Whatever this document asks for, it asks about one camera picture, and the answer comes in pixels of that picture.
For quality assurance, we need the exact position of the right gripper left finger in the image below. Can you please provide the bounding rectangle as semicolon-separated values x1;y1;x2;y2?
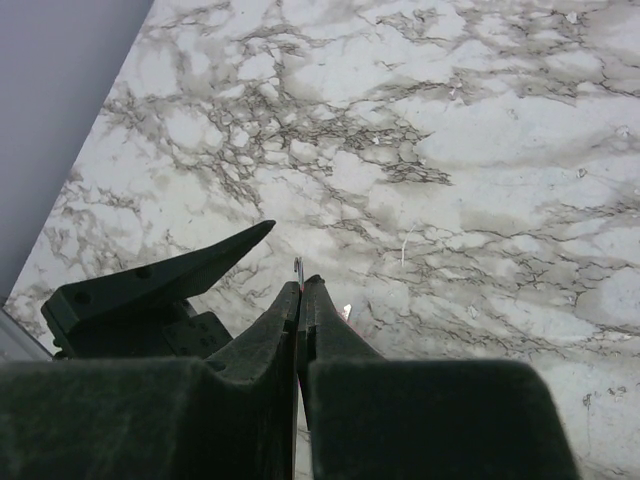
1;282;300;479

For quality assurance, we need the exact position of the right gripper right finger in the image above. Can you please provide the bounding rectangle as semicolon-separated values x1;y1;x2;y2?
297;273;584;480

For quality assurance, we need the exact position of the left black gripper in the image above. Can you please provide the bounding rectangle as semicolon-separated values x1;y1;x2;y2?
41;220;275;359

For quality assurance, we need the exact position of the pink tag metal keyring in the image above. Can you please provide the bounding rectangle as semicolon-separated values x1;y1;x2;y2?
294;257;358;397

